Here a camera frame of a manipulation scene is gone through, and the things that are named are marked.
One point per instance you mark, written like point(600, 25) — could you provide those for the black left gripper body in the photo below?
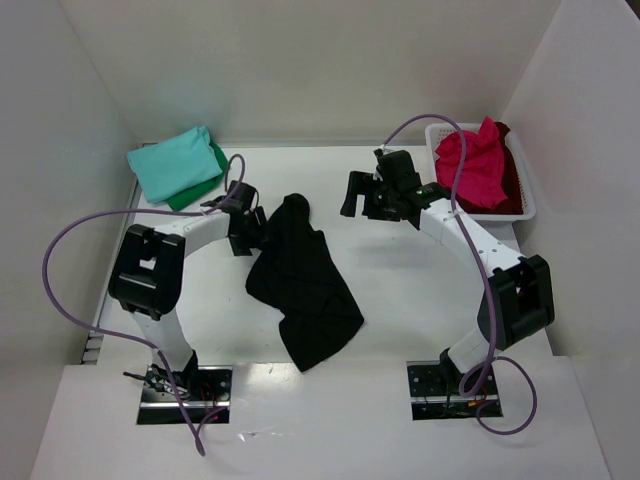
point(248, 236)

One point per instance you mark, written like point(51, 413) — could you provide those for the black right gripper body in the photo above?
point(367, 198)

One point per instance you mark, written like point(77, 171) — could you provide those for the black t shirt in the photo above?
point(296, 275)

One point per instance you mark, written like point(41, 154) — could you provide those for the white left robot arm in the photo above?
point(147, 278)

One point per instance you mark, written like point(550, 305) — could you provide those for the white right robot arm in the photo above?
point(517, 301)

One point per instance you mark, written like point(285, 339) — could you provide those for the folded green t shirt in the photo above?
point(189, 196)

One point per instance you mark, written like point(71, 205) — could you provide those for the crumpled pink t shirt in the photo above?
point(449, 152)

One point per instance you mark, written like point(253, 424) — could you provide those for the folded light blue t shirt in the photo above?
point(169, 167)

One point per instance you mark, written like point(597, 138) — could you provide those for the dark red t shirt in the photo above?
point(510, 195)

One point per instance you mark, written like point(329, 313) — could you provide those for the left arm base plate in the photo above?
point(209, 401)

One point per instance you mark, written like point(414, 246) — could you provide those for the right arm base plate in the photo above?
point(434, 394)

